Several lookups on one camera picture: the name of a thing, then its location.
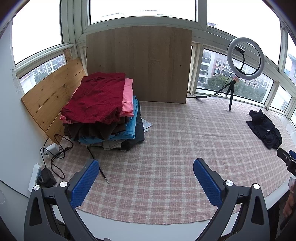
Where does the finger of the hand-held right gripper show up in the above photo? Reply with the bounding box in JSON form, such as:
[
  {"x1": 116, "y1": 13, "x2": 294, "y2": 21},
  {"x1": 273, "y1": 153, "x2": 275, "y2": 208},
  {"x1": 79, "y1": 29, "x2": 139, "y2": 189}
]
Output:
[{"x1": 277, "y1": 148, "x2": 296, "y2": 178}]

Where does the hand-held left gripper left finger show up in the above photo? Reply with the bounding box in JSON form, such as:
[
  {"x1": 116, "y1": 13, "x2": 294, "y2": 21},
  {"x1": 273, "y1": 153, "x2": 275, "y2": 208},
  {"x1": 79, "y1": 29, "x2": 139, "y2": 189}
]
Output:
[{"x1": 24, "y1": 159, "x2": 109, "y2": 241}]

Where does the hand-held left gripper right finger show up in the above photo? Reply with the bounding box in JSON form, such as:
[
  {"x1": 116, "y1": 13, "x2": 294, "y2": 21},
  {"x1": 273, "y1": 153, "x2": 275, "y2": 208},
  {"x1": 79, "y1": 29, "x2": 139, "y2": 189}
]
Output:
[{"x1": 193, "y1": 158, "x2": 270, "y2": 241}]

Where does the navy blue shirt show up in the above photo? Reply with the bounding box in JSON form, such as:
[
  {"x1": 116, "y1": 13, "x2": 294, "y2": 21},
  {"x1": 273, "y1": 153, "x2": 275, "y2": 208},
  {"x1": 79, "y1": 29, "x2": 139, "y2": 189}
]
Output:
[{"x1": 246, "y1": 109, "x2": 283, "y2": 150}]

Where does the stack of folded clothes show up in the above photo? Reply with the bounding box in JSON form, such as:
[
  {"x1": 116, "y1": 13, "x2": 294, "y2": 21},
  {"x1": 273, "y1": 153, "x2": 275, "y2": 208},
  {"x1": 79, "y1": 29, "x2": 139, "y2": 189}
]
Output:
[{"x1": 60, "y1": 72, "x2": 146, "y2": 152}]

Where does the black power adapter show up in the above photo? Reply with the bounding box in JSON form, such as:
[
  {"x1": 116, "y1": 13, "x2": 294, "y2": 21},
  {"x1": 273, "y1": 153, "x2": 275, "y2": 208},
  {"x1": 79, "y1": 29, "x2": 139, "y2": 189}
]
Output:
[{"x1": 37, "y1": 167, "x2": 57, "y2": 188}]

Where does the white charger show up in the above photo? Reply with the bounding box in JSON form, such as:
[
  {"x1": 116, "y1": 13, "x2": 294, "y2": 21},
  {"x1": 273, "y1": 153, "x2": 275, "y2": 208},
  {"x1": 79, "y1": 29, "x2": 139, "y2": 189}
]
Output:
[{"x1": 46, "y1": 143, "x2": 65, "y2": 156}]

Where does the white power strip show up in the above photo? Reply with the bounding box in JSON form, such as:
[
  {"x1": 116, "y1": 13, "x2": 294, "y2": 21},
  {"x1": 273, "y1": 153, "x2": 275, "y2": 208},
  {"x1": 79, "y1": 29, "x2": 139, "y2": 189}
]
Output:
[{"x1": 28, "y1": 163, "x2": 47, "y2": 193}]

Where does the pink plaid blanket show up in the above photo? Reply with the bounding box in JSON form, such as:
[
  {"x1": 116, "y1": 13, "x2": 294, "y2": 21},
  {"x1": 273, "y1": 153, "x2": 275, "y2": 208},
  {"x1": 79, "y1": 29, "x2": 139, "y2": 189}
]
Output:
[{"x1": 44, "y1": 98, "x2": 296, "y2": 225}]

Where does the pine plank panel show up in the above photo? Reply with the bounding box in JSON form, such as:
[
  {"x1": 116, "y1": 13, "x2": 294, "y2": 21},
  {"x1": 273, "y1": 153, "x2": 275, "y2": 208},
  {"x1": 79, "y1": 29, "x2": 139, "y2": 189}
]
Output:
[{"x1": 21, "y1": 57, "x2": 88, "y2": 144}]

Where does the black gooseneck phone holder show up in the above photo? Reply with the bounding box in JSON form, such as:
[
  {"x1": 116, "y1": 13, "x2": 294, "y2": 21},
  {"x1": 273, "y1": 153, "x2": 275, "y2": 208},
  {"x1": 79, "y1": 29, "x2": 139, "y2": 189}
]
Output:
[{"x1": 236, "y1": 45, "x2": 246, "y2": 75}]

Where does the light wooden board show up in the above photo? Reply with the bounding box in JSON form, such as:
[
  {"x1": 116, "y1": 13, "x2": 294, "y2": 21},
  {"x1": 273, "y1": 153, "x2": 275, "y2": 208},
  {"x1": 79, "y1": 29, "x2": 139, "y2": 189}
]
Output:
[{"x1": 85, "y1": 26, "x2": 193, "y2": 104}]

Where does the black cable with metal tip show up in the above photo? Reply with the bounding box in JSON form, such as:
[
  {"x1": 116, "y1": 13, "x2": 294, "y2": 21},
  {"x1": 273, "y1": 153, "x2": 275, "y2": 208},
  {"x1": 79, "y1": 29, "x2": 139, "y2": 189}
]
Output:
[{"x1": 87, "y1": 146, "x2": 110, "y2": 184}]

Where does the black charger cable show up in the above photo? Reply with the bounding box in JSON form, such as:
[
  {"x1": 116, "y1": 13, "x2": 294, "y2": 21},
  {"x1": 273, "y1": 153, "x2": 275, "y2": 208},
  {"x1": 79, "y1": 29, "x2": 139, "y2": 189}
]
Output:
[{"x1": 40, "y1": 134, "x2": 74, "y2": 179}]

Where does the black ring light cable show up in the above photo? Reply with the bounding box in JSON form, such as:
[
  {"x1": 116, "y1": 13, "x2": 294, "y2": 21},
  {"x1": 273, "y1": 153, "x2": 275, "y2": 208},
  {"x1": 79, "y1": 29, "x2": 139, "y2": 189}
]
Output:
[{"x1": 187, "y1": 71, "x2": 234, "y2": 100}]

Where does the white window frame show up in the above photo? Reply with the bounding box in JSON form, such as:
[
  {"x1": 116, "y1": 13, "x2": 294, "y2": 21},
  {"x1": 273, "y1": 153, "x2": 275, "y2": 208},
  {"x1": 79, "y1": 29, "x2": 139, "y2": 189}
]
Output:
[{"x1": 10, "y1": 0, "x2": 296, "y2": 126}]

